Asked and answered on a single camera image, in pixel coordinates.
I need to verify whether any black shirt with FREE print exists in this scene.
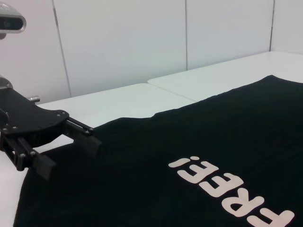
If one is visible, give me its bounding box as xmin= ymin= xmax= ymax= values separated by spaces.
xmin=13 ymin=75 xmax=303 ymax=227

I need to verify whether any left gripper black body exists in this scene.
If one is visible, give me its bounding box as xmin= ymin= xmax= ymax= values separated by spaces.
xmin=0 ymin=88 xmax=71 ymax=149

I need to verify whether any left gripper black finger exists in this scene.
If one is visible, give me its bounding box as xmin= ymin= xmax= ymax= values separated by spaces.
xmin=0 ymin=135 xmax=57 ymax=180
xmin=62 ymin=119 xmax=103 ymax=157

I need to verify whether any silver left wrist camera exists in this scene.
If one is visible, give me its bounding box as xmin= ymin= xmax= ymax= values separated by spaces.
xmin=0 ymin=5 xmax=27 ymax=40

